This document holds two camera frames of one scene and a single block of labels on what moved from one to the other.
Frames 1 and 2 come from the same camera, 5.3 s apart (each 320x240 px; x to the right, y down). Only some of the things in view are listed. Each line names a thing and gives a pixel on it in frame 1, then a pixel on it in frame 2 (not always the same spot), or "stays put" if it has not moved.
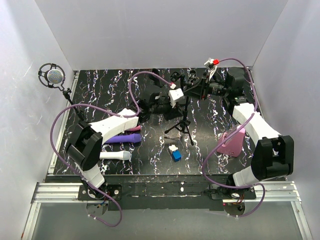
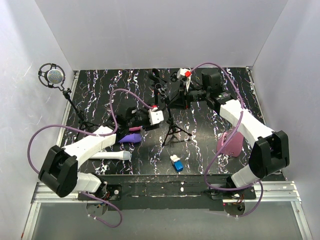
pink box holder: [233, 146] stays put
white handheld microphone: [124, 155] stays put
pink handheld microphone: [137, 128] stays put
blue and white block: [176, 154] to [177, 163]
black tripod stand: [184, 124] to [172, 127]
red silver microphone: [52, 75] stays put
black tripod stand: [66, 93] stays put
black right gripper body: [216, 88] to [192, 95]
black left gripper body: [164, 109] to [141, 119]
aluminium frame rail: [283, 193] stays put
